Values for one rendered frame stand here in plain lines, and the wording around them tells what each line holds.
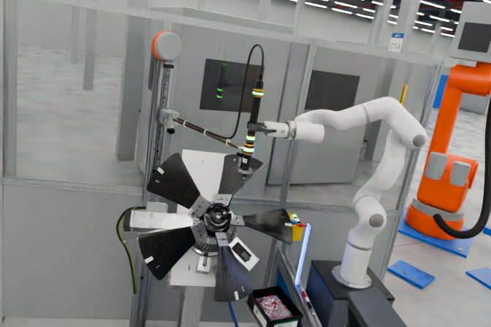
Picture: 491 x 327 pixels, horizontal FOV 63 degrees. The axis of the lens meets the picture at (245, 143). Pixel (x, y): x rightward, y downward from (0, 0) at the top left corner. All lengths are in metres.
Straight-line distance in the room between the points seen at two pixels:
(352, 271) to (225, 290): 0.63
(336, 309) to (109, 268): 1.49
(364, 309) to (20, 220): 2.06
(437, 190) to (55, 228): 4.19
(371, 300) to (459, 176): 3.92
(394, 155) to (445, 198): 3.49
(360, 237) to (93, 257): 1.67
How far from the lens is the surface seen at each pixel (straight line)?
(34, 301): 3.05
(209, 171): 2.14
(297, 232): 2.21
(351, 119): 1.77
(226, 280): 1.77
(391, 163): 1.87
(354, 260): 2.01
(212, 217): 1.78
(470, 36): 5.26
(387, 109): 1.80
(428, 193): 5.37
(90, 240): 2.74
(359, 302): 1.42
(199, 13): 4.27
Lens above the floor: 1.98
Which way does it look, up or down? 14 degrees down
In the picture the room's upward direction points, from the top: 9 degrees clockwise
